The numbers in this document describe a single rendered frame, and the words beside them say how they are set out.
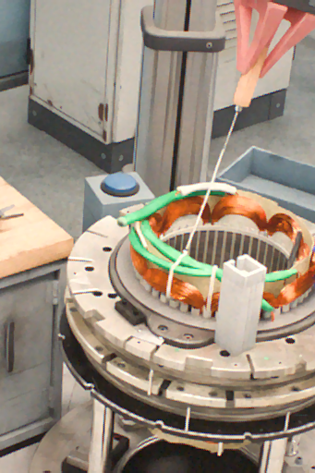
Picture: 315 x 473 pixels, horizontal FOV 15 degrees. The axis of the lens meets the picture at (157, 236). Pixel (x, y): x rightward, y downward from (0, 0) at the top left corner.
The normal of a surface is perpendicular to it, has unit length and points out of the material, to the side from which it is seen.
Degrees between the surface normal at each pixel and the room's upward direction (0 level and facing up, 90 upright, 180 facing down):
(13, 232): 0
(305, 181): 90
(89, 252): 0
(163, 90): 90
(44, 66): 89
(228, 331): 90
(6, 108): 0
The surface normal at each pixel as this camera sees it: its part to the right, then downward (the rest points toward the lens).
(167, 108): 0.07, 0.53
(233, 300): -0.77, 0.29
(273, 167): -0.49, 0.42
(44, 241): 0.07, -0.85
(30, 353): 0.59, 0.46
